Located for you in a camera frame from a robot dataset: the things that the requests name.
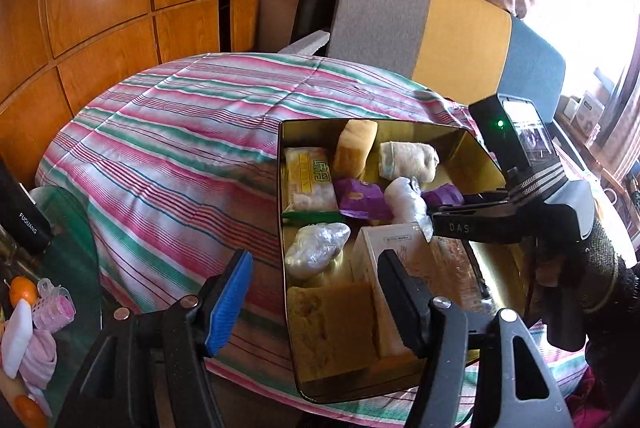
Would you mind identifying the white cardboard box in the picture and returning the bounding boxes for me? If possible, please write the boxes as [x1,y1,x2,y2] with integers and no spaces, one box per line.
[350,224,437,305]

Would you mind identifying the wooden desk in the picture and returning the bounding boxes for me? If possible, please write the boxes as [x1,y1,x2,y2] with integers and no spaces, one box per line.
[554,108,640,193]

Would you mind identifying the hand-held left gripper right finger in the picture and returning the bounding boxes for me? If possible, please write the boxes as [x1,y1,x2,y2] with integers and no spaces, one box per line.
[377,250,576,428]

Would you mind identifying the coarse yellow sponge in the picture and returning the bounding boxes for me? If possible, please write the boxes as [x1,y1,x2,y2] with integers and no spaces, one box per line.
[287,282,382,382]

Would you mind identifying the gold tin box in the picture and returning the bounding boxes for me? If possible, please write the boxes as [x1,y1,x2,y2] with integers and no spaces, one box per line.
[276,118,532,405]

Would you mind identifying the yellow packet with green edge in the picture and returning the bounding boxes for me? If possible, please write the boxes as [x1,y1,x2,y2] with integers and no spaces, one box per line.
[281,146,347,225]

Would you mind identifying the person's right forearm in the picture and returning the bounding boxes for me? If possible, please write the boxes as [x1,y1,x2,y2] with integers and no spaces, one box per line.
[575,217,640,359]

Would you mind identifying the white plastic bottle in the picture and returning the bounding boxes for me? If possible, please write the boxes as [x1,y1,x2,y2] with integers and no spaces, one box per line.
[0,299,34,380]

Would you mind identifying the black bottle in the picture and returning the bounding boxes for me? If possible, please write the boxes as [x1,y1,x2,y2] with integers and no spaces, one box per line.
[0,157,54,257]

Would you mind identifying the white printed carton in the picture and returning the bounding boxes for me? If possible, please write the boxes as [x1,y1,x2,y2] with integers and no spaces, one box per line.
[574,91,605,135]

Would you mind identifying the small orange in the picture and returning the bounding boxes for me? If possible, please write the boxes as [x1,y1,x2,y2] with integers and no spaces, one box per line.
[13,395,49,428]
[10,276,39,305]

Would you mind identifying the grey yellow blue chair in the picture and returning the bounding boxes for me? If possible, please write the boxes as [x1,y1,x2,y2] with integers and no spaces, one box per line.
[324,0,567,125]

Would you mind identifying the striped blanket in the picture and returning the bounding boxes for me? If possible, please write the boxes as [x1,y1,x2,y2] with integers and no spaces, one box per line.
[34,52,587,428]

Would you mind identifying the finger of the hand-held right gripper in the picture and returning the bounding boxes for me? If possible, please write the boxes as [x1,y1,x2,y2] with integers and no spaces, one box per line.
[426,189,514,215]

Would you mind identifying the white plastic bag ball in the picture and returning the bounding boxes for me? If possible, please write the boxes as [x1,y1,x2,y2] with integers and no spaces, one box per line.
[283,222,352,280]
[384,176,434,242]

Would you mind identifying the green glass table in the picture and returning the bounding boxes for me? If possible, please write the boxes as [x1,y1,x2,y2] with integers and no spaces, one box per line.
[29,187,103,345]

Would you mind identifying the pink hair rollers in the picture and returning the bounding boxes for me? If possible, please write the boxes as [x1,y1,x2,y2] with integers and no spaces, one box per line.
[32,278,77,332]

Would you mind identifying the wooden wardrobe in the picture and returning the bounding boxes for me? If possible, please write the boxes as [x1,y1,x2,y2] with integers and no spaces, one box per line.
[0,0,267,189]

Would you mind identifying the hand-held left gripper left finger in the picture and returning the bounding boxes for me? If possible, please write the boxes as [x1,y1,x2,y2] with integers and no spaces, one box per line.
[55,249,253,428]

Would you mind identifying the beige sock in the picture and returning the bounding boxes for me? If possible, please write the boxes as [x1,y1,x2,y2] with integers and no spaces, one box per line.
[378,141,439,185]

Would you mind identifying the smooth yellow sponge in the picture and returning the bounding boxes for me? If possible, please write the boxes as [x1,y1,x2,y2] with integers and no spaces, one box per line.
[332,119,378,181]

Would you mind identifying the purple snack packet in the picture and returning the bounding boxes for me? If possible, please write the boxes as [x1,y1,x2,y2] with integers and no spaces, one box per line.
[339,178,394,221]
[421,184,464,209]

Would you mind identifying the red garment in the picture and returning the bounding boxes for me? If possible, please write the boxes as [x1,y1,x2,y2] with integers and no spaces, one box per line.
[567,365,640,428]

